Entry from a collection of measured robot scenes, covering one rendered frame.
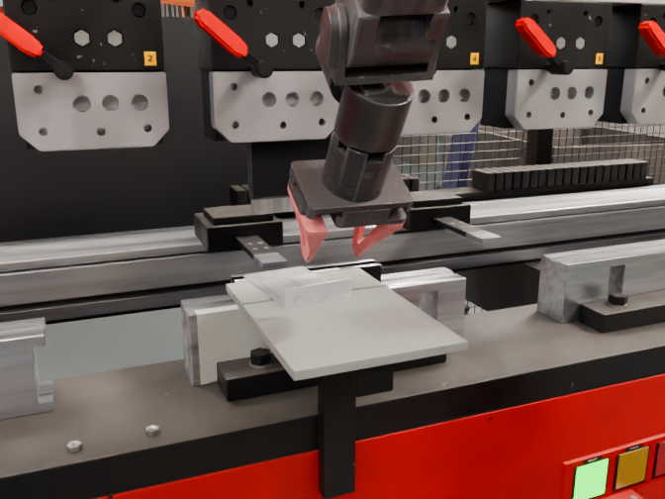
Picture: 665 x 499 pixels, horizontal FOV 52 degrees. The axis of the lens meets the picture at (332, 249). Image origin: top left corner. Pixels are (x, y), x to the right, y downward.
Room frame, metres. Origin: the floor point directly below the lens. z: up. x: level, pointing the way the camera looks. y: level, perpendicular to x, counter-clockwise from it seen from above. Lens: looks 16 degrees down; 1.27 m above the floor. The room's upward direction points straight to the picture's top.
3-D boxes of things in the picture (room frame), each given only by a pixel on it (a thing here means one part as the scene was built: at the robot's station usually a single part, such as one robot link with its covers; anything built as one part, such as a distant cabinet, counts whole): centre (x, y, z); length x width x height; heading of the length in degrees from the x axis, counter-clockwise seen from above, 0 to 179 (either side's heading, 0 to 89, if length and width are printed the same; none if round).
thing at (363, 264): (0.85, 0.03, 0.99); 0.20 x 0.03 x 0.03; 112
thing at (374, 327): (0.70, 0.00, 1.00); 0.26 x 0.18 x 0.01; 22
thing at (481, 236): (1.12, -0.19, 1.01); 0.26 x 0.12 x 0.05; 22
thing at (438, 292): (0.86, 0.00, 0.92); 0.39 x 0.06 x 0.10; 112
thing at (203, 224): (0.99, 0.13, 1.01); 0.26 x 0.12 x 0.05; 22
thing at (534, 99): (0.98, -0.29, 1.26); 0.15 x 0.09 x 0.17; 112
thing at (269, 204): (0.84, 0.05, 1.13); 0.10 x 0.02 x 0.10; 112
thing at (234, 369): (0.80, 0.00, 0.89); 0.30 x 0.05 x 0.03; 112
